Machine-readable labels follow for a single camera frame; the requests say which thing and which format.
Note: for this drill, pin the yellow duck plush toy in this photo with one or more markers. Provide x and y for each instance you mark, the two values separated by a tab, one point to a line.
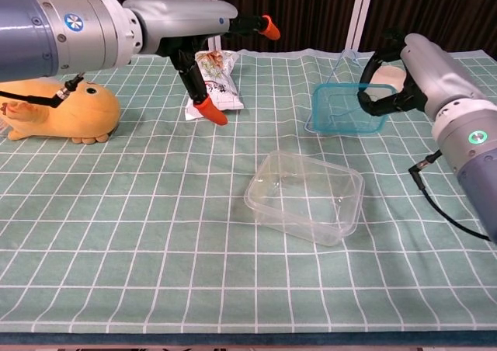
93	110

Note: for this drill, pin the blue container lid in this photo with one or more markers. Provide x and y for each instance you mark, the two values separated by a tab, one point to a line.
334	114

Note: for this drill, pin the clear plastic container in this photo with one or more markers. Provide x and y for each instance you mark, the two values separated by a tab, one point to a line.
306	195

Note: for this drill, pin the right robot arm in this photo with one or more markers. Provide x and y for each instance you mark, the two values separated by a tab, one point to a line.
473	149

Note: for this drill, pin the beige bowl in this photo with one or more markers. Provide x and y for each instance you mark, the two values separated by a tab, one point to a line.
390	79

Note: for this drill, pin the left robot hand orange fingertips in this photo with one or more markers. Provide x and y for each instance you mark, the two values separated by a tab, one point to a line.
182	21

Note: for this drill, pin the green grid tablecloth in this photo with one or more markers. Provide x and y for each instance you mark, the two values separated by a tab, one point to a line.
155	230

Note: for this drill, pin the white snack bag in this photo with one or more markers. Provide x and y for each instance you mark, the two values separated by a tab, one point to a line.
221	79

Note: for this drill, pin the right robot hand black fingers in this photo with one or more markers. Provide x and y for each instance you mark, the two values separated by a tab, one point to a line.
438	71

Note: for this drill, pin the white partition frame post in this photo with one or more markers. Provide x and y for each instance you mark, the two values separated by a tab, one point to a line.
359	13
211	44

